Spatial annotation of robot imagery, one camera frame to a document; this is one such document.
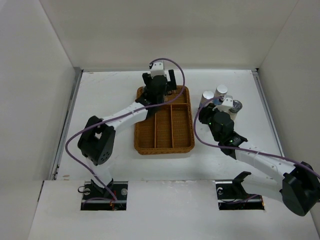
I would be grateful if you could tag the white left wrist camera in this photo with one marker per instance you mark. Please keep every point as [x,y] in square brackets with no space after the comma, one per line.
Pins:
[157,68]

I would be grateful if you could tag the silver-lid jar blue label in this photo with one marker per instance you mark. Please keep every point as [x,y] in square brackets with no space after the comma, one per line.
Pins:
[206,95]

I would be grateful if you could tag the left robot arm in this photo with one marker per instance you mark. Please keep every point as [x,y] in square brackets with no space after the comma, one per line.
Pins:
[97,143]

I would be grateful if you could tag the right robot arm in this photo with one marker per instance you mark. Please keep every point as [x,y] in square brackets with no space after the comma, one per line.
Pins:
[295,184]

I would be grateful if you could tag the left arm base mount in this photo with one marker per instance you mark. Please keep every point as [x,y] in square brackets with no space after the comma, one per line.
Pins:
[96,198]

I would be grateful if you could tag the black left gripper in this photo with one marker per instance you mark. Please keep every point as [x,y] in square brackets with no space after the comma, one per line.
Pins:
[172,85]

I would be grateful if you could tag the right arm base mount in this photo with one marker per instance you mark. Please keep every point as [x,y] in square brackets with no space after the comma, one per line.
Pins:
[231,195]

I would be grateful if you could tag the clear-cap white salt bottle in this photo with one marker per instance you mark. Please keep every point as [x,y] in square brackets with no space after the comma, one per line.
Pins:
[236,107]

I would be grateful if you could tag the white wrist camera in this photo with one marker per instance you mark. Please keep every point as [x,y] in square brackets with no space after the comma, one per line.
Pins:
[157,68]
[226,104]

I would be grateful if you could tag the brown wicker tray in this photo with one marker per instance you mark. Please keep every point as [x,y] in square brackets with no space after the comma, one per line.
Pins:
[169,130]

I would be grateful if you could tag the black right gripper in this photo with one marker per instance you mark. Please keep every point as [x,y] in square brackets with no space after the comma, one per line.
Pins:
[205,112]

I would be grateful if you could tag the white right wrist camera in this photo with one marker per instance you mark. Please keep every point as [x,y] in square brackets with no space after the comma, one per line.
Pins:
[226,104]

